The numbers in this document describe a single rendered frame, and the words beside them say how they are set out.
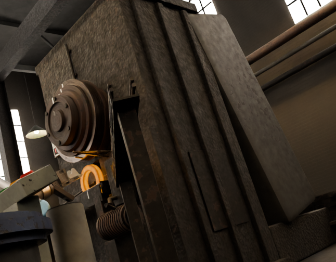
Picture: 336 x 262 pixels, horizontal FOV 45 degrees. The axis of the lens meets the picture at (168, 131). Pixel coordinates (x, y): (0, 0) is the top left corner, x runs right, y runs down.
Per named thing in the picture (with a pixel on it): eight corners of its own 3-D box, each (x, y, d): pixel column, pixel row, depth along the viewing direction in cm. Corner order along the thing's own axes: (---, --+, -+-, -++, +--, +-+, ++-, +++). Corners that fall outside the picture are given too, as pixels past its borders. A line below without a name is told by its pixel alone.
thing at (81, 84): (69, 172, 241) (52, 102, 253) (114, 143, 210) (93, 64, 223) (60, 173, 236) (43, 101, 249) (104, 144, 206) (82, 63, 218)
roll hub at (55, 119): (58, 153, 230) (48, 108, 237) (84, 134, 212) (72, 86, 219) (49, 153, 226) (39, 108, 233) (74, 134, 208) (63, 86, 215)
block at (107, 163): (130, 204, 207) (118, 160, 213) (140, 200, 201) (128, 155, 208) (114, 207, 199) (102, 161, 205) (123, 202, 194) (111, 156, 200)
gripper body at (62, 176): (65, 167, 193) (44, 176, 184) (74, 182, 192) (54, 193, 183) (57, 172, 198) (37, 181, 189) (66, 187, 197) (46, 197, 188)
